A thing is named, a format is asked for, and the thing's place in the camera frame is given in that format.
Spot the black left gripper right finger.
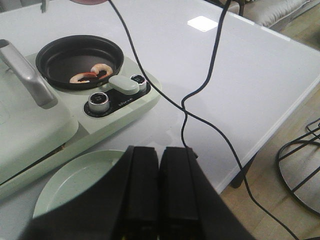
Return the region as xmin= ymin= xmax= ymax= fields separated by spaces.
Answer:
xmin=159 ymin=147 xmax=254 ymax=240

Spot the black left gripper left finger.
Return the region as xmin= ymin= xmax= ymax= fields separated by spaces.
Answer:
xmin=21 ymin=146 xmax=159 ymax=240

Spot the green breakfast maker lid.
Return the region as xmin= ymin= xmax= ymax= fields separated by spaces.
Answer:
xmin=0 ymin=39 xmax=79 ymax=184

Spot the pink cooked shrimp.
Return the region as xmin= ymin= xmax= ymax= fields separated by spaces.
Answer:
xmin=69 ymin=72 xmax=97 ymax=84
xmin=90 ymin=63 xmax=114 ymax=80

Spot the pink plastic bowl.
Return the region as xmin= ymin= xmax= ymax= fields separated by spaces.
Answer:
xmin=71 ymin=0 xmax=107 ymax=5

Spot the green breakfast maker base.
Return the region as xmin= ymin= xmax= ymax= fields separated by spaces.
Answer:
xmin=0 ymin=53 xmax=162 ymax=201

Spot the light green plastic plate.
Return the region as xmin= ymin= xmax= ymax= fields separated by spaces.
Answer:
xmin=32 ymin=149 xmax=124 ymax=218

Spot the left silver control knob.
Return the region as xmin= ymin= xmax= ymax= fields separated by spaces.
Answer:
xmin=88 ymin=92 xmax=110 ymax=114

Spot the silver control knob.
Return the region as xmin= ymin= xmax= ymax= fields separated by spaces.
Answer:
xmin=130 ymin=74 xmax=147 ymax=92
xmin=88 ymin=92 xmax=110 ymax=114

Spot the right silver control knob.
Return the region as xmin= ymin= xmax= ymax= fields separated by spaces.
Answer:
xmin=130 ymin=74 xmax=147 ymax=92

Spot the black round frying pan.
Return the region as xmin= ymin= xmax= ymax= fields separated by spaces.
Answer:
xmin=35 ymin=35 xmax=125 ymax=91

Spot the beige cushion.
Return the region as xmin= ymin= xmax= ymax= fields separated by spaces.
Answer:
xmin=229 ymin=0 xmax=320 ymax=29

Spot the black cable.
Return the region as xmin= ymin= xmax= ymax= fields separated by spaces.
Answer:
xmin=108 ymin=0 xmax=303 ymax=240

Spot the black wire stool base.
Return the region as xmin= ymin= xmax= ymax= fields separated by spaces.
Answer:
xmin=275 ymin=119 xmax=320 ymax=215

